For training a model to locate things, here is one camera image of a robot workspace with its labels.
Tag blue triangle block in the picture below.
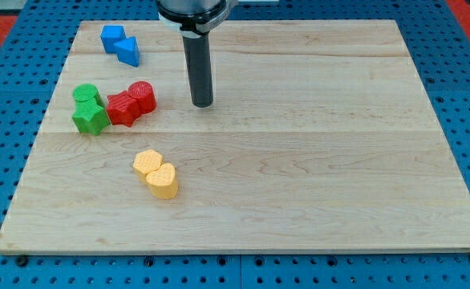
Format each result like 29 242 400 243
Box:
114 36 140 67

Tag red star block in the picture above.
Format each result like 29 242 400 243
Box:
106 91 142 127

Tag green cylinder block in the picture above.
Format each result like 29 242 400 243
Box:
72 83 104 107

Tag green star block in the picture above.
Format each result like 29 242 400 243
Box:
72 99 111 136

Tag blue cube block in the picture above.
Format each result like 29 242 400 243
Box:
100 25 126 54

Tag red cylinder block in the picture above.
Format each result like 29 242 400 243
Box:
128 81 156 114

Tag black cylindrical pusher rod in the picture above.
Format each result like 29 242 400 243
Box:
183 35 213 108

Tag wooden board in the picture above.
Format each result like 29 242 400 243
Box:
0 20 470 255

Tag yellow hexagon block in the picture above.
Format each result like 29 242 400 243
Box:
132 149 164 184

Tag yellow heart block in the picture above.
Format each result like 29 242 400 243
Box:
145 163 179 199

